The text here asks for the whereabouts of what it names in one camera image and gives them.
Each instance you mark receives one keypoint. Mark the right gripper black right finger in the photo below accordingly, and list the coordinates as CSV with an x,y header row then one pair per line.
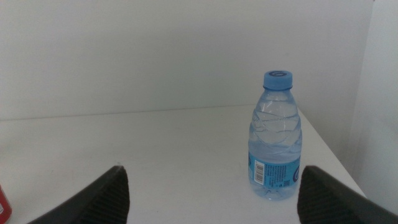
x,y
326,202

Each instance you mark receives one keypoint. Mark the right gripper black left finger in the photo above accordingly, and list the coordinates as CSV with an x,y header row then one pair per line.
x,y
102,202

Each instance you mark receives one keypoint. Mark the clear blue-capped water bottle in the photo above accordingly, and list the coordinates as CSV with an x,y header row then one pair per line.
x,y
275,140

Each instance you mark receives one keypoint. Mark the red soda can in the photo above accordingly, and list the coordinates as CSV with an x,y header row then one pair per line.
x,y
3,208

